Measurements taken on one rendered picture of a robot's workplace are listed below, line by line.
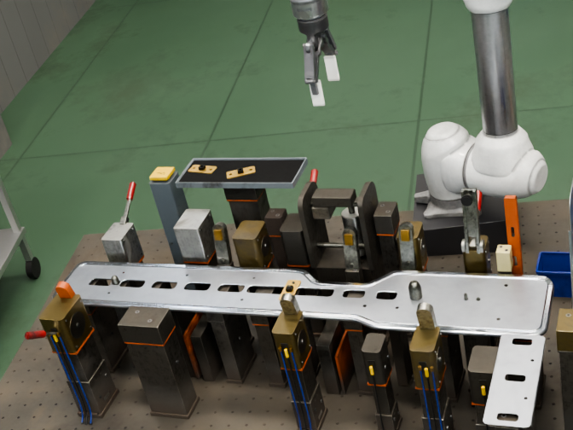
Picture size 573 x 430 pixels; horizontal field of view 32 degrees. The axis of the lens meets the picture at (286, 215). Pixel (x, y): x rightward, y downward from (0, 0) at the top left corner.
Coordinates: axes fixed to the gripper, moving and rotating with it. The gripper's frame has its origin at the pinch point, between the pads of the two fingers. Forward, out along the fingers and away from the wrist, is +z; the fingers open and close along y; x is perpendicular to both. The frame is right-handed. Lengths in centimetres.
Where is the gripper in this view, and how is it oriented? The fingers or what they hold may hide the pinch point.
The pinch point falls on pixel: (326, 89)
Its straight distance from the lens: 252.8
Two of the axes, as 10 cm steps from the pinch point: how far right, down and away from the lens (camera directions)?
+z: 2.0, 8.3, 5.3
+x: 9.3, 0.1, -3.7
